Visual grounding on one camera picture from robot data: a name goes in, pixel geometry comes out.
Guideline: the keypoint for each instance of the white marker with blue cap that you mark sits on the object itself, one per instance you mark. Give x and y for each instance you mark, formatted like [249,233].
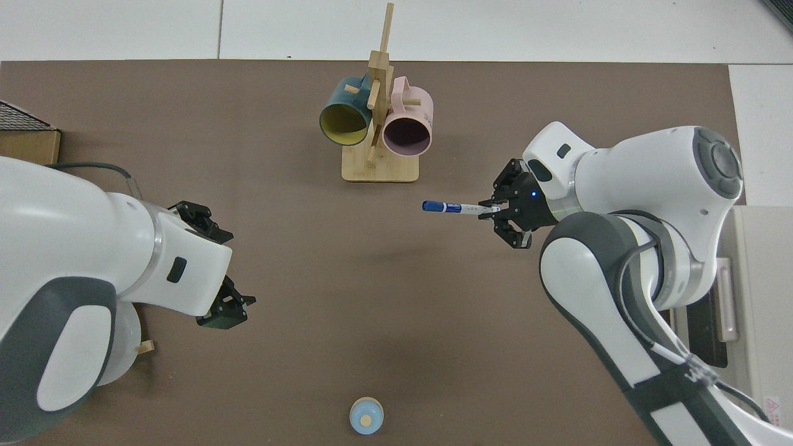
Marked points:
[452,207]

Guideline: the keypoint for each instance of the wooden plate rack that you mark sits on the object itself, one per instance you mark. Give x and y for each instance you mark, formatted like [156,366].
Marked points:
[145,348]

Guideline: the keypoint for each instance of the grey plate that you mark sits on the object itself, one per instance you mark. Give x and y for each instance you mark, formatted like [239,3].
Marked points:
[127,347]

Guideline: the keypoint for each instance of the wooden cup stand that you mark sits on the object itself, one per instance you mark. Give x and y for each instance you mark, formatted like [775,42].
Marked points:
[384,170]

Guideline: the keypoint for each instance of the pink cup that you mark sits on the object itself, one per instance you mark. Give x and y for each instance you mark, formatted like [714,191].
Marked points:
[415,105]

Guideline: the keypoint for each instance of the brown table cloth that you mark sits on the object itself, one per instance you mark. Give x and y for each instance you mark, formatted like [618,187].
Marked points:
[372,297]

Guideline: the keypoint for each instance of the small blue round bell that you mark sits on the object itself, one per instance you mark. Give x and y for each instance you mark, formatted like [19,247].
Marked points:
[366,416]

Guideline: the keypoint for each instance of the dark teal cup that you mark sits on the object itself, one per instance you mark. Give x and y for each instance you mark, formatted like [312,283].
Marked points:
[334,96]

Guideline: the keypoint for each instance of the dark grey mesh panel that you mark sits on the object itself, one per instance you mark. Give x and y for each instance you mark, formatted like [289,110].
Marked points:
[784,9]

